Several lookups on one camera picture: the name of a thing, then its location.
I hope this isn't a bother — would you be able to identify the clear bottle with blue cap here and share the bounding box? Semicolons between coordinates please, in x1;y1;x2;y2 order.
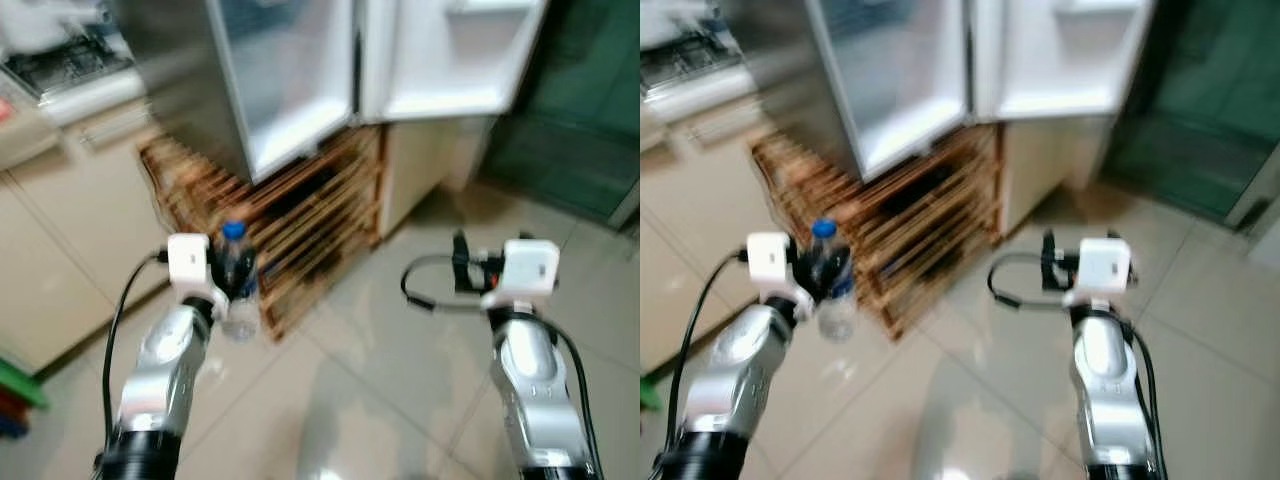
805;218;859;344
218;219;263;344

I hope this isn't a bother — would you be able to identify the beige kitchen cabinet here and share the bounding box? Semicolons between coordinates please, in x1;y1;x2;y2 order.
640;95;801;376
0;90;201;376

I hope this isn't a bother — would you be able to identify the wooden slatted rack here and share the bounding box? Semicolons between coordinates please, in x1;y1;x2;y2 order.
138;125;386;341
750;125;1003;341

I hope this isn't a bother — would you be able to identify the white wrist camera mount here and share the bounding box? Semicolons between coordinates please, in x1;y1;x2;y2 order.
166;233;229;321
482;238;561;313
747;232;813;321
1062;238;1133;309

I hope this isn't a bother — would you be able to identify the steel gas stove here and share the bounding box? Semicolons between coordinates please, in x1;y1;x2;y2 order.
640;35;746;96
0;30;136;99

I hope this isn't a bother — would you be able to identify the steel mini fridge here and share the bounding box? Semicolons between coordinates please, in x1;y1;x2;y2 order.
110;0;359;186
725;0;976;183

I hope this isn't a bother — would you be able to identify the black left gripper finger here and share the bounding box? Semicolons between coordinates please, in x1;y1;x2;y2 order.
810;244;854;301
226;244;259;301

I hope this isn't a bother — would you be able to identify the white fridge door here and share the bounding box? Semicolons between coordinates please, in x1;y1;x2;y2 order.
975;0;1156;121
358;0;553;123

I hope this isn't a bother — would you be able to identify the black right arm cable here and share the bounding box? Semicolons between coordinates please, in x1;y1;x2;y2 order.
987;252;1169;477
400;254;603;477

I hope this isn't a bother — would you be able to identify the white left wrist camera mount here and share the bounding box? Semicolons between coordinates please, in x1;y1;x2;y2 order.
166;233;229;321
747;232;813;321

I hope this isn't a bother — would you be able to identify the dark green door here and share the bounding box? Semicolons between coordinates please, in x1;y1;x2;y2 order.
478;0;641;226
1100;0;1280;226

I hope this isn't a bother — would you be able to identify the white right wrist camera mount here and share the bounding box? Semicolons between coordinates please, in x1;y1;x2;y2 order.
482;238;561;313
1062;238;1133;309

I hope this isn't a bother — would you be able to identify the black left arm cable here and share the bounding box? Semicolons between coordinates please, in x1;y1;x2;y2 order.
672;250;751;451
100;250;171;443

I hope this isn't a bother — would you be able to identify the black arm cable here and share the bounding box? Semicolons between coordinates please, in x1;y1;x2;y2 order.
100;250;171;443
987;252;1169;477
400;254;603;477
672;250;751;451

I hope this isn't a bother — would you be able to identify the beige counter cloth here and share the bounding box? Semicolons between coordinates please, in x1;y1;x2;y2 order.
0;98;61;169

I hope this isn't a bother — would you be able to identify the white counter unit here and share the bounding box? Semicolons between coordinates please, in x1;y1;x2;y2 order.
380;115;501;238
1000;115;1116;238

